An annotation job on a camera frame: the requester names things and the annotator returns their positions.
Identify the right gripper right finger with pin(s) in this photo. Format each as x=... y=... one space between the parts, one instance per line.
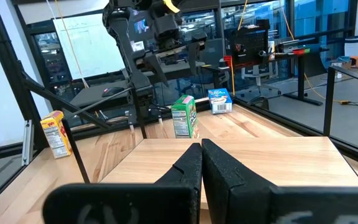
x=291 y=208

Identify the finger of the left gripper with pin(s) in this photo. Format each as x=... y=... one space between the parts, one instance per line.
x=194 y=56
x=154 y=67

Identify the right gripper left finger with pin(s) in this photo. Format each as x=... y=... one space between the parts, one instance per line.
x=120 y=205

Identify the blue Rice Krispies cereal box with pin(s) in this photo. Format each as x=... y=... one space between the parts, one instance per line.
x=220 y=101

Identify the green Apple Jacks cereal box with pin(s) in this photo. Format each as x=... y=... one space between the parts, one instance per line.
x=185 y=118

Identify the yellow Corn Pops cereal box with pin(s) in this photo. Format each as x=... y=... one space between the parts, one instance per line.
x=56 y=133

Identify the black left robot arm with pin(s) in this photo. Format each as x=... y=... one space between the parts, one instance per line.
x=126 y=40

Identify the yellow tape label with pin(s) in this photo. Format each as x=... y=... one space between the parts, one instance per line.
x=171 y=4

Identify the black computer mouse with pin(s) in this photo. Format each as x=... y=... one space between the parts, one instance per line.
x=112 y=91

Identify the black desk with pegboard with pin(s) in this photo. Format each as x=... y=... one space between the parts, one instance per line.
x=249 y=43

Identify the white board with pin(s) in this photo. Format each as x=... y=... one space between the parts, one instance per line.
x=98 y=46

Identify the white office chair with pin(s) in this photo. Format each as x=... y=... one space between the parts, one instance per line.
x=256 y=73

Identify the grey desk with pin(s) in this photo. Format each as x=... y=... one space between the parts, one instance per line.
x=89 y=96

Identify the white bin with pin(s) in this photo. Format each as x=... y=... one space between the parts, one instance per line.
x=357 y=46

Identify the silver frame bracket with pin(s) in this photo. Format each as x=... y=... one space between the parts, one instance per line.
x=27 y=140

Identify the black aluminium table frame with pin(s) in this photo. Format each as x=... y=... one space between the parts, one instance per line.
x=8 y=62

